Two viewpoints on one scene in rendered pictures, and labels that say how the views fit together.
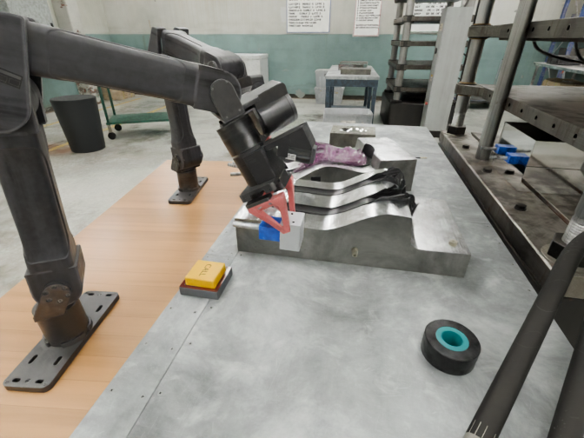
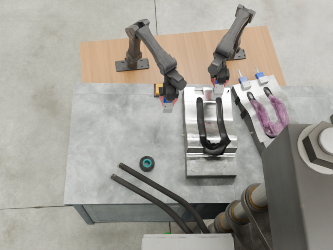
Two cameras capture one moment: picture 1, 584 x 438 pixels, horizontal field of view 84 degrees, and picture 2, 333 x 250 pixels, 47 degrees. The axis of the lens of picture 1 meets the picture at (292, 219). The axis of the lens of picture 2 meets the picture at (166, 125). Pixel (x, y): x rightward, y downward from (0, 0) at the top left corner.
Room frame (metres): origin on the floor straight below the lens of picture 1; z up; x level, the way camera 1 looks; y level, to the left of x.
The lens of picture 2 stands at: (0.19, -0.84, 2.74)
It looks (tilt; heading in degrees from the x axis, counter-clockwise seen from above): 66 degrees down; 69
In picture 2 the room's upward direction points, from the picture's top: 10 degrees clockwise
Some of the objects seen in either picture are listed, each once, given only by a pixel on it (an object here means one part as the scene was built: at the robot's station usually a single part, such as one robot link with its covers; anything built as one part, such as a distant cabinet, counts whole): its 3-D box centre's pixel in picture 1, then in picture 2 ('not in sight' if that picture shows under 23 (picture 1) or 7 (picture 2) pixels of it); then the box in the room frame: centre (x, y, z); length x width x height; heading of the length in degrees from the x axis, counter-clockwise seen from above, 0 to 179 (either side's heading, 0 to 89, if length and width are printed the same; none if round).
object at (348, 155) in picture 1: (328, 153); (272, 113); (1.07, -0.13, 0.90); 0.26 x 0.18 x 0.08; 96
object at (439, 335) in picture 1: (449, 346); (146, 163); (0.35, -0.25, 0.82); 0.08 x 0.08 x 0.04
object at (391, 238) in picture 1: (349, 210); (209, 130); (0.71, -0.14, 0.87); 0.50 x 0.26 x 0.14; 79
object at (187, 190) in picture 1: (188, 179); (230, 51); (0.98, 0.34, 0.84); 0.20 x 0.07 x 0.08; 176
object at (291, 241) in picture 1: (267, 227); (167, 99); (0.52, 0.05, 0.93); 0.13 x 0.05 x 0.05; 79
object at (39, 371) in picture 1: (63, 318); (132, 61); (0.38, 0.38, 0.84); 0.20 x 0.07 x 0.08; 176
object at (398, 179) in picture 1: (344, 189); (212, 123); (0.72, -0.13, 0.92); 0.35 x 0.16 x 0.09; 79
